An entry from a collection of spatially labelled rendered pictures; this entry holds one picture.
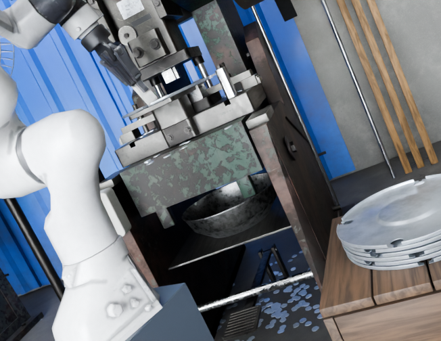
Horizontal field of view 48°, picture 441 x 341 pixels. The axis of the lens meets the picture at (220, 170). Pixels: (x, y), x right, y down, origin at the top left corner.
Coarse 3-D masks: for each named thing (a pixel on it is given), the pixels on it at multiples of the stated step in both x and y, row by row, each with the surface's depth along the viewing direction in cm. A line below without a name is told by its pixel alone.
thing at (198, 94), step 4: (200, 84) 156; (204, 84) 160; (196, 88) 152; (200, 88) 154; (204, 88) 158; (192, 92) 153; (196, 92) 152; (200, 92) 152; (204, 92) 156; (188, 96) 153; (192, 96) 153; (196, 96) 153; (200, 96) 153; (204, 96) 155; (192, 100) 153; (196, 100) 153
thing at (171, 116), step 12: (180, 96) 134; (156, 108) 130; (168, 108) 142; (180, 108) 141; (192, 108) 147; (156, 120) 144; (168, 120) 143; (180, 120) 142; (192, 120) 143; (168, 132) 144; (180, 132) 143; (192, 132) 143; (168, 144) 145
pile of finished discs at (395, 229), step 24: (384, 192) 110; (408, 192) 104; (432, 192) 99; (360, 216) 104; (384, 216) 97; (408, 216) 92; (432, 216) 89; (360, 240) 93; (384, 240) 89; (408, 240) 83; (432, 240) 82; (360, 264) 93; (384, 264) 87; (408, 264) 86
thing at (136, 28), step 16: (112, 0) 146; (128, 0) 145; (144, 0) 144; (112, 16) 148; (128, 16) 147; (144, 16) 146; (128, 32) 147; (144, 32) 147; (160, 32) 146; (176, 32) 152; (128, 48) 149; (144, 48) 145; (160, 48) 144; (176, 48) 147; (144, 64) 147
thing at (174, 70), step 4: (172, 68) 155; (176, 68) 156; (164, 72) 155; (168, 72) 155; (172, 72) 155; (176, 72) 155; (164, 76) 156; (168, 76) 155; (172, 76) 155; (176, 76) 156; (180, 76) 157; (164, 80) 157; (168, 80) 156; (172, 80) 155
